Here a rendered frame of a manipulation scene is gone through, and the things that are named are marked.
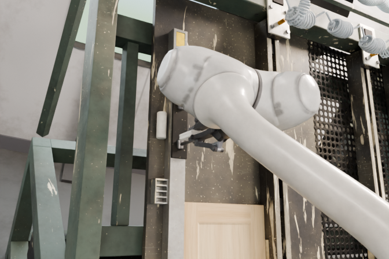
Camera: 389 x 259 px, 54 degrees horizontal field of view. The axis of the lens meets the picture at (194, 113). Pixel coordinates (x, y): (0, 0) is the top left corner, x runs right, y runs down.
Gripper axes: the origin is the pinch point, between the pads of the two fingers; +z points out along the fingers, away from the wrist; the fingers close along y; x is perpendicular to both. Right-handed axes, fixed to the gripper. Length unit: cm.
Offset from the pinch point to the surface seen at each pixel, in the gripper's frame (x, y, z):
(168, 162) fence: 0.8, 5.4, 14.3
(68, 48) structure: -19, -51, 75
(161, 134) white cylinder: -1.8, -2.6, 14.1
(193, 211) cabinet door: 10.0, 18.9, 15.0
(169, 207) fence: 0.9, 18.2, 12.9
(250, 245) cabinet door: 30.9, 28.9, 15.1
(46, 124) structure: -20, -23, 107
